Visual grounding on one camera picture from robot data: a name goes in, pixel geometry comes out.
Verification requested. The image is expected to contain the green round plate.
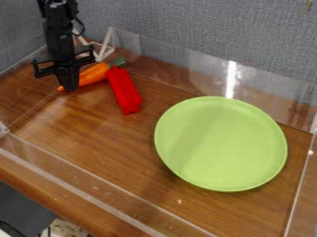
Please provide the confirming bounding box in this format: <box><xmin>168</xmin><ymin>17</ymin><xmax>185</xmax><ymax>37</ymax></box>
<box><xmin>154</xmin><ymin>96</ymin><xmax>288</xmax><ymax>193</ymax></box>

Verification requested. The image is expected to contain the clear acrylic enclosure wall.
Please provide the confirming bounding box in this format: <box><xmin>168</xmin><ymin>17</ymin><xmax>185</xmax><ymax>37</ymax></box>
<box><xmin>0</xmin><ymin>30</ymin><xmax>317</xmax><ymax>237</ymax></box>

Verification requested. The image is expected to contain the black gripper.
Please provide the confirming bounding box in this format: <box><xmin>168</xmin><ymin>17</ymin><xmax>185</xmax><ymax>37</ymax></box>
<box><xmin>31</xmin><ymin>44</ymin><xmax>96</xmax><ymax>92</ymax></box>

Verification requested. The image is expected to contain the orange toy carrot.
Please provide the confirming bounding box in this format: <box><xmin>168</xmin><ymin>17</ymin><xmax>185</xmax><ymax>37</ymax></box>
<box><xmin>57</xmin><ymin>56</ymin><xmax>128</xmax><ymax>93</ymax></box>

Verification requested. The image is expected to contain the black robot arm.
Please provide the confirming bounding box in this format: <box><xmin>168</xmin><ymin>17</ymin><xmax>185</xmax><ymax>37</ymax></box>
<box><xmin>31</xmin><ymin>0</ymin><xmax>96</xmax><ymax>92</ymax></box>

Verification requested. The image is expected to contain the red cloth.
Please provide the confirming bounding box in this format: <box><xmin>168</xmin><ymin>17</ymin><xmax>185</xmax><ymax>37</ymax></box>
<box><xmin>109</xmin><ymin>67</ymin><xmax>142</xmax><ymax>115</ymax></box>

